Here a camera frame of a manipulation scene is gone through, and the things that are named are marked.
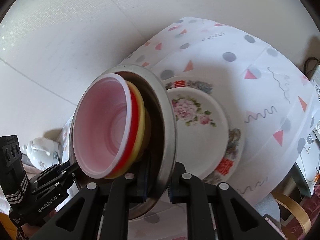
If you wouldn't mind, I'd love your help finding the stainless steel bowl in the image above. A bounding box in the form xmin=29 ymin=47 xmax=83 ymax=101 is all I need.
xmin=68 ymin=64 xmax=178 ymax=222

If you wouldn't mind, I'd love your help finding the white dragon pattern plate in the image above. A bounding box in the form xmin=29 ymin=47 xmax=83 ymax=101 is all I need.
xmin=163 ymin=77 xmax=245 ymax=185

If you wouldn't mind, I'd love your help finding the white floral plate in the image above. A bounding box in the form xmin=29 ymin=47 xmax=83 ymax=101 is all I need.
xmin=167 ymin=87 xmax=229 ymax=179

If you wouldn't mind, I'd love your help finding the yellow plastic bowl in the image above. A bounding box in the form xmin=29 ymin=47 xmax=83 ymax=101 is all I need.
xmin=105 ymin=81 xmax=145 ymax=179

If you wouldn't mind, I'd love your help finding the pink red plastic bowl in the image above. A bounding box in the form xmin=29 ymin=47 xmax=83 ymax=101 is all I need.
xmin=72 ymin=73 xmax=138 ymax=179

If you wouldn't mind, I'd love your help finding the white ceramic electric kettle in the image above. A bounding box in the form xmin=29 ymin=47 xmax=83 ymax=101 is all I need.
xmin=24 ymin=138 xmax=62 ymax=171

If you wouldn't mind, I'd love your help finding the white side shelf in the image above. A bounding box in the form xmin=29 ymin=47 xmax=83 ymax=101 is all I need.
xmin=296 ymin=57 xmax=319 ymax=197

